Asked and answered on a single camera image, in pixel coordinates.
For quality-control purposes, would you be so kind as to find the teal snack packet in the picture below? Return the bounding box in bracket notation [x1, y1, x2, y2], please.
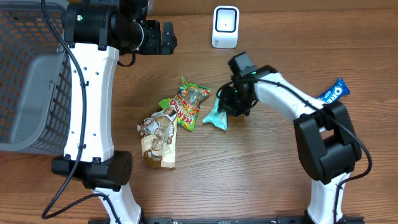
[202, 97, 228, 131]

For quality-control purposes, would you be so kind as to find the green Haribo gummy bag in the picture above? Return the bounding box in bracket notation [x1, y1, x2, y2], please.
[159, 77, 211, 131]

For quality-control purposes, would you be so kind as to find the brown clear snack bag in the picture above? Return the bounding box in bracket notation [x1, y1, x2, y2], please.
[137, 106, 177, 169]

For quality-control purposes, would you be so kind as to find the blue Oreo cookie pack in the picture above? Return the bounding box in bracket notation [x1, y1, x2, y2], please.
[317, 78, 350, 104]

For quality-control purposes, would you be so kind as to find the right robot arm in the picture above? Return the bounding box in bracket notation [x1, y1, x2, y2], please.
[217, 52, 364, 223]

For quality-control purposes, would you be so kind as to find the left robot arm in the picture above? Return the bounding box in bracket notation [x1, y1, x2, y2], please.
[52, 0, 177, 223]

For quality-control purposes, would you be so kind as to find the white barcode scanner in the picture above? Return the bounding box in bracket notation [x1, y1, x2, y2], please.
[211, 6, 240, 49]

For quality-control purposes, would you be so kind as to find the grey plastic mesh basket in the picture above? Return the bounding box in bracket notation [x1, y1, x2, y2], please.
[1, 1, 71, 155]

